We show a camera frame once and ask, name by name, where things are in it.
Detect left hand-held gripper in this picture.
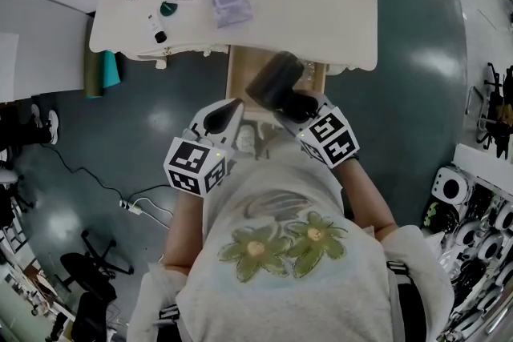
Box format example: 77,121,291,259
163,98,246,197

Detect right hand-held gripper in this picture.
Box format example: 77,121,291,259
272,94,359,170

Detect black hair dryer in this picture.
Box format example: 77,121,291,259
244,50,321,124

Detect large wooden drawer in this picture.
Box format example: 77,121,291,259
224,45,328,126

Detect person's right forearm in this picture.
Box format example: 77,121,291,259
334,159,400,242

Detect person's left forearm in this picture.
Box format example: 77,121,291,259
162,194,209,278

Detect white ornate dressing table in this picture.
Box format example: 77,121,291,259
88,0,380,72

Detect person's left white shoe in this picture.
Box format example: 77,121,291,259
236,123,257,153

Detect white bottle with black cap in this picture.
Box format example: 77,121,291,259
146,13,168,44

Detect teal rolled mat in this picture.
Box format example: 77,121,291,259
99,50,122,90

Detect dark green compact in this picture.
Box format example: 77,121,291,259
159,1,180,18

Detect olive rolled mat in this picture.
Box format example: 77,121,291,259
83,50,106,100

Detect white round device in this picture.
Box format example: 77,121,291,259
432,166,470,206

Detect person's white flower shirt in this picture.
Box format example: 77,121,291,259
126,139,456,342

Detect black office chair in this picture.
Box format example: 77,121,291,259
467,62,513,161
59,230,135,304

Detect white power cable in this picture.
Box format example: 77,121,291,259
134,195,174,230

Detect black floor cable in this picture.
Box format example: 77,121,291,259
39,142,173,206

